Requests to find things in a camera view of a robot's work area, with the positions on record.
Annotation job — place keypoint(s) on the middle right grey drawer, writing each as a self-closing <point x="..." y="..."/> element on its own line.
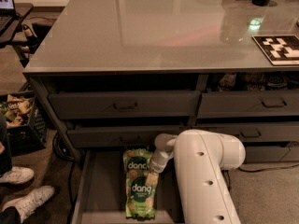
<point x="256" y="132"/>

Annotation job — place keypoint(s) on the upper white sneaker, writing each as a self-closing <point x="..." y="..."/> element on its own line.
<point x="17" y="175"/>

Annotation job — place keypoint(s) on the grey cabinet frame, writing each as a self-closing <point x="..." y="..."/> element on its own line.
<point x="45" y="84"/>

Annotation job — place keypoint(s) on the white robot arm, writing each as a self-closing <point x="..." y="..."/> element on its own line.
<point x="200" y="157"/>

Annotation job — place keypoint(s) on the middle left grey drawer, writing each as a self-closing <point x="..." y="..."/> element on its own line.
<point x="87" y="137"/>

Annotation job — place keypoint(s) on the bottom right grey drawer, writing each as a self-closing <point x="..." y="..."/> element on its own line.
<point x="271" y="154"/>

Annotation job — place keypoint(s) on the green dang chip bag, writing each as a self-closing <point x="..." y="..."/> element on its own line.
<point x="139" y="198"/>
<point x="136" y="162"/>

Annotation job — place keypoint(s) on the snack bags in crate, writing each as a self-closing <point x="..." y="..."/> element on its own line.
<point x="16" y="110"/>

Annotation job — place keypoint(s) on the dark trouser leg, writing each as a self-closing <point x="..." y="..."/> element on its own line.
<point x="5" y="155"/>

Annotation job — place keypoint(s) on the top right grey drawer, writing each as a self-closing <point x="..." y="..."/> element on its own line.
<point x="243" y="104"/>

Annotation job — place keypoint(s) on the snacks in top right drawer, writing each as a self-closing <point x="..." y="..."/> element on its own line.
<point x="274" y="81"/>

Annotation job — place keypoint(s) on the grey drawer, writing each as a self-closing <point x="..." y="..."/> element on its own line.
<point x="124" y="104"/>
<point x="256" y="132"/>
<point x="87" y="137"/>
<point x="271" y="154"/>
<point x="243" y="104"/>

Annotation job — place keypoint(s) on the white sneaker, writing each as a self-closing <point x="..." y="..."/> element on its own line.
<point x="18" y="210"/>
<point x="17" y="175"/>

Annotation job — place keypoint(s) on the open bottom left drawer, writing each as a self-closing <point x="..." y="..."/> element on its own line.
<point x="101" y="196"/>

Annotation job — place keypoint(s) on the top left grey drawer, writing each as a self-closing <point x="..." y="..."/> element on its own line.
<point x="124" y="104"/>

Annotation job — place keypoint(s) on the black plastic crate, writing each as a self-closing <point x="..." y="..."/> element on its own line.
<point x="33" y="134"/>

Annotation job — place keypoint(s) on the black white fiducial marker board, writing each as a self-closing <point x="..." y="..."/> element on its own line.
<point x="279" y="49"/>

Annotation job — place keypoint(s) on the laptop computer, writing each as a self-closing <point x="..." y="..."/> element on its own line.
<point x="7" y="14"/>

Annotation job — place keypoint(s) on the lower white sneaker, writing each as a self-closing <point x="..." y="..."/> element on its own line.
<point x="18" y="210"/>

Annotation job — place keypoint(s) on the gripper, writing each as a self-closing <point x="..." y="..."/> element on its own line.
<point x="156" y="166"/>

